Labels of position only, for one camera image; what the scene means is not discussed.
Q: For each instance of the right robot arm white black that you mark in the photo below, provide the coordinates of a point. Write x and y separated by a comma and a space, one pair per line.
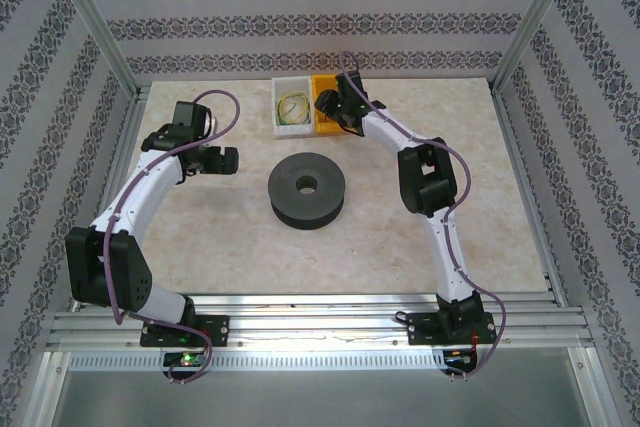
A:
450, 257

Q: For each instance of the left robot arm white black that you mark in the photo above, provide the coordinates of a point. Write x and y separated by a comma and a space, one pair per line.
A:
135, 197

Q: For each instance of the white plastic bin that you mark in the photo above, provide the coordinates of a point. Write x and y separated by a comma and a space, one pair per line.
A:
295, 133

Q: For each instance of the small controller board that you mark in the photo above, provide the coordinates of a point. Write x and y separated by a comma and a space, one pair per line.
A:
186, 359
457, 357

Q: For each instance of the grey metal panel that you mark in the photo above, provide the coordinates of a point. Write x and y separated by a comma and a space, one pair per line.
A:
320, 397

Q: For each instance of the aluminium table side rail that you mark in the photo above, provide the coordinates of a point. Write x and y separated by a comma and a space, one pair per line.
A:
134, 107
525, 182

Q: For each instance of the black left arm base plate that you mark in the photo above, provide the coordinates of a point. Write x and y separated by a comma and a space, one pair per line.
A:
217, 329

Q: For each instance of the aluminium frame post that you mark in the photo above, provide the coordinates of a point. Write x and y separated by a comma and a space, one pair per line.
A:
540, 12
95, 17

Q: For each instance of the aluminium mounting rail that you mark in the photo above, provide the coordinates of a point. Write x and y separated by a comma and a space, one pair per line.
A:
320, 322

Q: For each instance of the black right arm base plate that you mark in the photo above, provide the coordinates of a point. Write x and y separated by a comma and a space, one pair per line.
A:
422, 327

